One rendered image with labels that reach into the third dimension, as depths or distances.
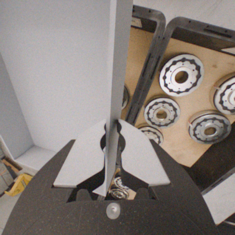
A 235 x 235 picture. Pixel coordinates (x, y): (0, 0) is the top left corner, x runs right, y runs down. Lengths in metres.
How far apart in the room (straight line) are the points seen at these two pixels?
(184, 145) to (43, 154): 0.43
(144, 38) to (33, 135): 0.35
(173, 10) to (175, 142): 0.43
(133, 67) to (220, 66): 0.22
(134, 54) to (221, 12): 0.28
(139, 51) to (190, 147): 0.36
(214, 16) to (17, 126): 0.58
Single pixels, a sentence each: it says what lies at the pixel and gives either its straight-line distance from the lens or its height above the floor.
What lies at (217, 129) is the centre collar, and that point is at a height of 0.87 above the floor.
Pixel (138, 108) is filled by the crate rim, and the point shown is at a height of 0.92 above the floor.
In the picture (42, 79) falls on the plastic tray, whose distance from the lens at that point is 0.21.
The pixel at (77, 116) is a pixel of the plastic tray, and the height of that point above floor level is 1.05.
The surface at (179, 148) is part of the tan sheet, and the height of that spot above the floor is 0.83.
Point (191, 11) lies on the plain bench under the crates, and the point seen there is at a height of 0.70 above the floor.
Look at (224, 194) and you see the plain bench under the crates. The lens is 0.97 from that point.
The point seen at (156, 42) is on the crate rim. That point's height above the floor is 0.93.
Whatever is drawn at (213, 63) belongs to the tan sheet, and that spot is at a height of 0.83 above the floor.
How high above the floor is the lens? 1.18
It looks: 59 degrees down
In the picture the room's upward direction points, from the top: 151 degrees counter-clockwise
